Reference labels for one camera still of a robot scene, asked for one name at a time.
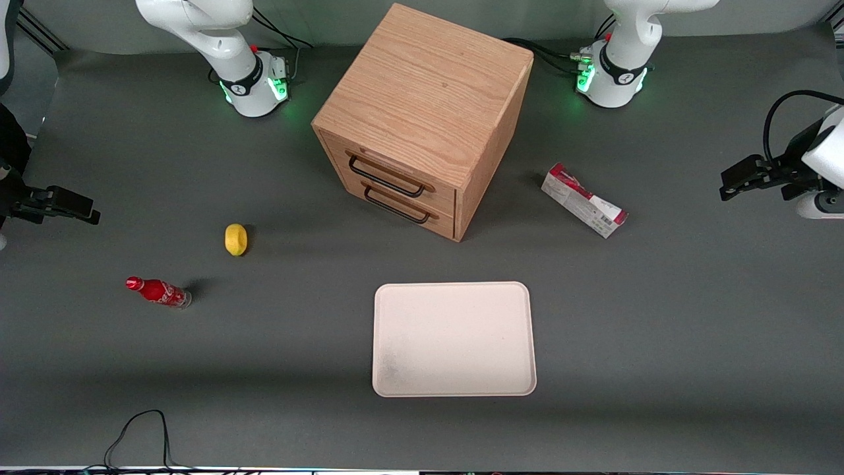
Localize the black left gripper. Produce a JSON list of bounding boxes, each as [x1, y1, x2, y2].
[[720, 153, 818, 202]]

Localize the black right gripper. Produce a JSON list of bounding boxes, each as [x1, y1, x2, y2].
[[0, 186, 101, 225]]

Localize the red cookie box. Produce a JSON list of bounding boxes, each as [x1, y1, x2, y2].
[[541, 163, 629, 239]]

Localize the beige plastic tray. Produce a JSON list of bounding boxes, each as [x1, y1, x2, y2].
[[372, 282, 537, 398]]

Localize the red cola bottle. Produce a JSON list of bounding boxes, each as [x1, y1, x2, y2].
[[125, 276, 193, 309]]

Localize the grey table mat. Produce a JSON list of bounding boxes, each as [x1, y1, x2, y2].
[[0, 26, 844, 470]]

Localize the wooden two-drawer cabinet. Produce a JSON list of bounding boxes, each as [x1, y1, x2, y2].
[[311, 3, 535, 243]]

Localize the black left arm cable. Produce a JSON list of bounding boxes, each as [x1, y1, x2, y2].
[[763, 90, 844, 166]]

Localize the thin black looped cable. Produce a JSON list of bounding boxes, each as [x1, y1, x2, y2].
[[84, 409, 198, 474]]

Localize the black left base cables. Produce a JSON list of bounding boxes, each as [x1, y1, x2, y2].
[[502, 16, 617, 75]]

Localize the black base cables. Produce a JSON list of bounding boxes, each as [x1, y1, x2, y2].
[[208, 7, 316, 86], [502, 16, 617, 75]]

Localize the black right base cables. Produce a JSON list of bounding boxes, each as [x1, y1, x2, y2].
[[208, 7, 316, 86]]

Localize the black metal drawer handle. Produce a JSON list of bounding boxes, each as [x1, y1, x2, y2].
[[363, 185, 433, 225], [347, 153, 427, 199]]

